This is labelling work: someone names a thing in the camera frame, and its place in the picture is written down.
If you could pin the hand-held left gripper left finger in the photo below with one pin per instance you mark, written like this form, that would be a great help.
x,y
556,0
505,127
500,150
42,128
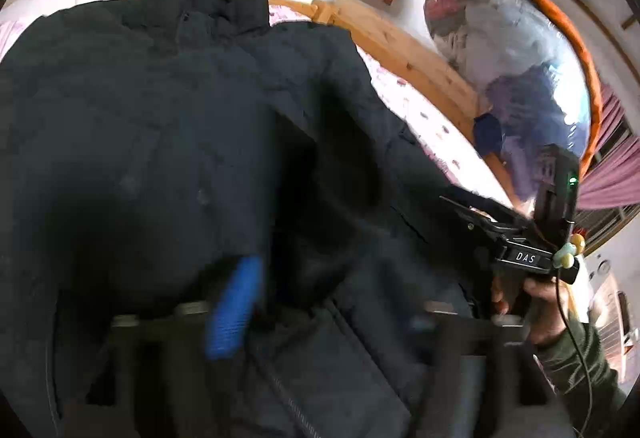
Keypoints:
x,y
234,313

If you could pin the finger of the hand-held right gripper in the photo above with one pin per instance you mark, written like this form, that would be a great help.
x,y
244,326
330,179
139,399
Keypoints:
x,y
475,218

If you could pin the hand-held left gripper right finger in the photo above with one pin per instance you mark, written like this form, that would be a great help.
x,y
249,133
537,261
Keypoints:
x,y
452,335

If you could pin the black padded jacket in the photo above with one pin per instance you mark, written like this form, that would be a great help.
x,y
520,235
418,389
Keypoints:
x,y
150,143

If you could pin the person's right forearm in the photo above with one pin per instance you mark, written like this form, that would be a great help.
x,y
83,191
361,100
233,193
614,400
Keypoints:
x,y
580,363

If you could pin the person's right hand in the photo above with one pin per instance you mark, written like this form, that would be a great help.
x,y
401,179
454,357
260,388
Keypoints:
x,y
547,313

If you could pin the yellow green charm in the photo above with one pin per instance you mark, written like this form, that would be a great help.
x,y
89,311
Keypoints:
x,y
570,252

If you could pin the window grille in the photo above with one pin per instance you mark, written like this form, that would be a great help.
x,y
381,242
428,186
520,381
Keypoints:
x,y
607,224

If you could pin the pink curtain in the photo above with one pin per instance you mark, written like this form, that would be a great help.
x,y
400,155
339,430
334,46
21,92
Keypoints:
x,y
615,168

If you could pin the clear orange-trimmed storage bag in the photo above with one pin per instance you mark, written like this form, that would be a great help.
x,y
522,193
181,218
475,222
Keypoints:
x,y
515,43

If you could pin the wooden bed frame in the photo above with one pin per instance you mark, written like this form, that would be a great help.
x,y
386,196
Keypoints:
x,y
400,53

